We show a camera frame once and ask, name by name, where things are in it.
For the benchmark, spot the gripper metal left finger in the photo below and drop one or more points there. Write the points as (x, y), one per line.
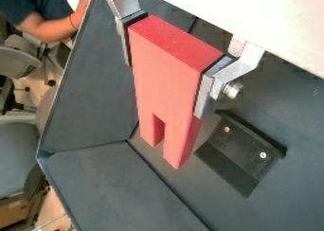
(127, 13)

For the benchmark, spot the gripper metal right finger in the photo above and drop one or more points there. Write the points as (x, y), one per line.
(218, 80)

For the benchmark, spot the red slotted block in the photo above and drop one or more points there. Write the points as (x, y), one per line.
(169, 59)

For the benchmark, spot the black angled stand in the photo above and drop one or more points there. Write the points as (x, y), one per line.
(240, 153)

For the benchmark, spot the grey office chair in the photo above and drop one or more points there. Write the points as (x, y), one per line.
(32, 69)

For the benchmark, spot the cardboard box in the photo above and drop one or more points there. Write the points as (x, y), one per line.
(13, 209)

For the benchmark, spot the person forearm with bracelet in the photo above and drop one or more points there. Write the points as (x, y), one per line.
(53, 30)

